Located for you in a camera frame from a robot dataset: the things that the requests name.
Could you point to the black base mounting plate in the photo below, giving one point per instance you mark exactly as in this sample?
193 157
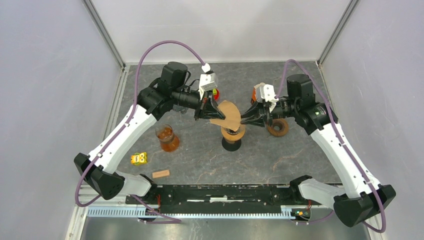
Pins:
218 199

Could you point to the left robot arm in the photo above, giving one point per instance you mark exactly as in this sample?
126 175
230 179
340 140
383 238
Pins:
98 168

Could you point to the orange filter box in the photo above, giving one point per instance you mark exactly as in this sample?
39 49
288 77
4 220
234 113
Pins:
255 96

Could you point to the small wooden plank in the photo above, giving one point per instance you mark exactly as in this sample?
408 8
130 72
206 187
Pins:
161 174

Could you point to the grey slotted cable duct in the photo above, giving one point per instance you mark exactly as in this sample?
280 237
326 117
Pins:
141 212

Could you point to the dark smoky glass dripper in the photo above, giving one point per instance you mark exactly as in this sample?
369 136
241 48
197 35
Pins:
231 132

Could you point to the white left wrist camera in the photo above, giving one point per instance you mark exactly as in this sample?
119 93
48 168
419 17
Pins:
207 81

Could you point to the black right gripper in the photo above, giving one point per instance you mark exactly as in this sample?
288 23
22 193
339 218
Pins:
255 114

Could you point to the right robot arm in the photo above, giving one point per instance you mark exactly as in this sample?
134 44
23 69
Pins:
362 196

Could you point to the yellow toy block figure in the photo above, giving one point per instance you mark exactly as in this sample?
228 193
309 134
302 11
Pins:
139 158

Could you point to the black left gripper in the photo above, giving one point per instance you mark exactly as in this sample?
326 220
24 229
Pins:
211 112

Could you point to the clear ribbed glass dripper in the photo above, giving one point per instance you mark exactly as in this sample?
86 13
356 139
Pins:
241 129

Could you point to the red toy block base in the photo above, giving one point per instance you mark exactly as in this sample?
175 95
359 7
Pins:
216 93

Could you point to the amber glass flask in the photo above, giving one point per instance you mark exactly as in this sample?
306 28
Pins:
168 140

